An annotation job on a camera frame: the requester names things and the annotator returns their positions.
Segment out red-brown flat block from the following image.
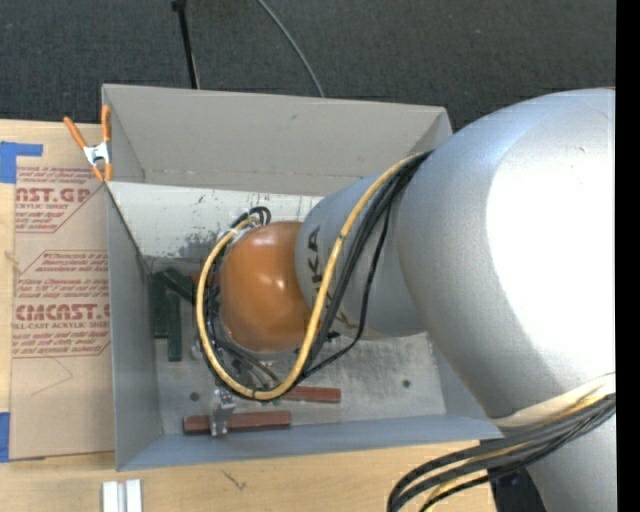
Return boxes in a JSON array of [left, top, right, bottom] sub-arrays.
[[280, 385, 343, 405], [182, 410, 293, 436]]

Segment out grey metal bin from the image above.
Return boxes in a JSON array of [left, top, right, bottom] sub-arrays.
[[101, 83, 504, 472]]

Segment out brown cardboard board red print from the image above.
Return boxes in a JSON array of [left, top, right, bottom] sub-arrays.
[[0, 118, 117, 464]]

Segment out dark green flat block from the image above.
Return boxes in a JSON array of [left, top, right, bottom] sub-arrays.
[[151, 272, 172, 338], [167, 293, 184, 363]]

